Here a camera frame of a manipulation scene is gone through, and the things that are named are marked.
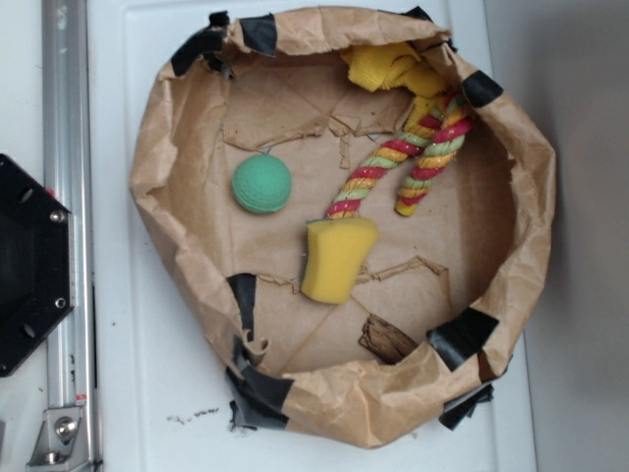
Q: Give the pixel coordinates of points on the metal corner bracket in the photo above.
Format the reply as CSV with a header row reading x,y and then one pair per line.
x,y
61,444

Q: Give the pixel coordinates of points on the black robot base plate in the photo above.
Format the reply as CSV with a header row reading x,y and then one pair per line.
x,y
35,265

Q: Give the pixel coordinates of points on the yellow sponge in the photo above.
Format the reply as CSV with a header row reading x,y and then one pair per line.
x,y
337,249

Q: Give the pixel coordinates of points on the green dimpled ball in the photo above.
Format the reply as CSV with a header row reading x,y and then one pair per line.
x,y
262,184

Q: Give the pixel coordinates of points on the multicolour twisted rope toy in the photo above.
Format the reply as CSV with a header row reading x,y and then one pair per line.
x,y
433,135

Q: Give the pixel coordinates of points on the brown paper bag bin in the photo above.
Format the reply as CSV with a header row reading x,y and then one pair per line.
x,y
460,276

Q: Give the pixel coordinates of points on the yellow cloth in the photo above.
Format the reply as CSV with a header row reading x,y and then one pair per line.
x,y
396,65

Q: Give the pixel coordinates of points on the aluminium rail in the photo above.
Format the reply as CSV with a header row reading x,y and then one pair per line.
x,y
71,350

